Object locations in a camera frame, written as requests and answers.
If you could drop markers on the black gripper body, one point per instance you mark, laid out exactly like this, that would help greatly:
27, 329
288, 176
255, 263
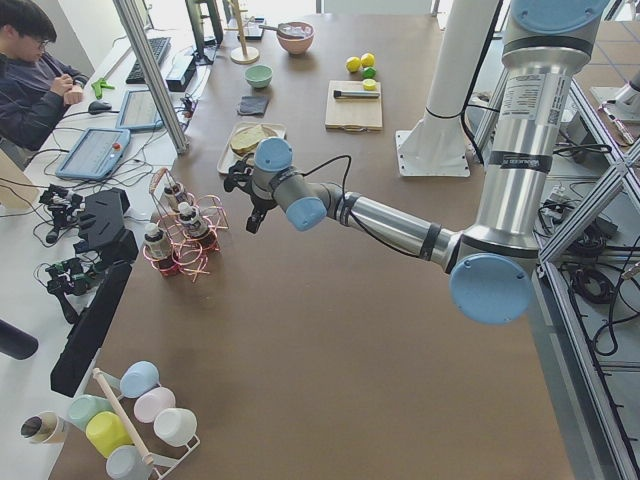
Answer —
261, 202

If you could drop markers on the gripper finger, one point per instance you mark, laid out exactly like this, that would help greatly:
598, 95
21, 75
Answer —
254, 221

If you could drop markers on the white round plate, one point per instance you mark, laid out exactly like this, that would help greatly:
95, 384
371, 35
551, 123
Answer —
240, 150

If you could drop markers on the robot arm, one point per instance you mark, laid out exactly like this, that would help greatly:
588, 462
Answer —
439, 241

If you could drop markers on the cream rabbit tray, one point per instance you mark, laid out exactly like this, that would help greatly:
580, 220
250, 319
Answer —
237, 141

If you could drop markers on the tea bottle front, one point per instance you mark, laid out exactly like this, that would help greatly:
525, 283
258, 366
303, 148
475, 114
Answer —
197, 228

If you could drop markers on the tea bottle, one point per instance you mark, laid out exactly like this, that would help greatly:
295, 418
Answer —
197, 228
159, 250
175, 194

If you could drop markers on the grey folded cloth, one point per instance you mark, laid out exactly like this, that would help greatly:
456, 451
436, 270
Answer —
253, 105

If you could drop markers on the tea bottle left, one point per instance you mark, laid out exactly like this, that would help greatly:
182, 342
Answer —
175, 194

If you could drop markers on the tea bottle right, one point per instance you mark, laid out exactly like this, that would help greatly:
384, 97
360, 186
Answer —
159, 250

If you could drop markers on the green bowl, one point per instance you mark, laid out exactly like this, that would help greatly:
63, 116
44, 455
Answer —
258, 76

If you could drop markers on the blue teach pendant far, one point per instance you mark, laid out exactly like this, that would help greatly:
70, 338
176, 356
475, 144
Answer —
138, 112

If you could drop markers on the blue teach pendant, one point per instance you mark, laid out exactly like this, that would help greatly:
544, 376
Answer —
95, 154
138, 112

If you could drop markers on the wooden mug tree stand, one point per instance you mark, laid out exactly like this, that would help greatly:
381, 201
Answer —
244, 54

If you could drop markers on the bamboo cutting board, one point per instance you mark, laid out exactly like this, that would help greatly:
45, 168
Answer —
353, 114

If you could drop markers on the blue teach pendant near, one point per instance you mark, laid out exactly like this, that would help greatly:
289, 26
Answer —
95, 154

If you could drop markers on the pink ice bowl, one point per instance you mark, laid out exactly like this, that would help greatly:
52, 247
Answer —
298, 39

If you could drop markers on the steel ice scoop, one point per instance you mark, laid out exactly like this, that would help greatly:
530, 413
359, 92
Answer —
285, 30

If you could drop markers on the half lemon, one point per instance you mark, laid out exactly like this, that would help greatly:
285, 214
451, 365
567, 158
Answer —
369, 85

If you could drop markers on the yellow lemon lower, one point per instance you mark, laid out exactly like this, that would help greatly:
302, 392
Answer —
353, 64

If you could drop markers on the yellow lemon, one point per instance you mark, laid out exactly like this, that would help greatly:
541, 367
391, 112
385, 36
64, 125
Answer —
367, 60
353, 64

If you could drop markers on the green lime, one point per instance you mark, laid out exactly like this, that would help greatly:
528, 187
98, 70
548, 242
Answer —
369, 72

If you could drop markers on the yellow lemon upper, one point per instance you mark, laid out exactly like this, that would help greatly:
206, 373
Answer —
367, 60

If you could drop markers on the seated person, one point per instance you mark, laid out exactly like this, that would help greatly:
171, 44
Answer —
36, 88

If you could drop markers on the colourful cup rack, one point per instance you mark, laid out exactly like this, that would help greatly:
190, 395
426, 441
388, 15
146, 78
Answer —
110, 423

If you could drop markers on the copper wire bottle rack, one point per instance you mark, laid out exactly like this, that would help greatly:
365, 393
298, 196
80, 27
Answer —
191, 258

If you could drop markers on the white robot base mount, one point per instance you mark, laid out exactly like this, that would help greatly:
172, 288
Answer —
436, 146

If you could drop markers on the aluminium frame post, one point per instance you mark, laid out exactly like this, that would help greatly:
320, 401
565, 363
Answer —
131, 21

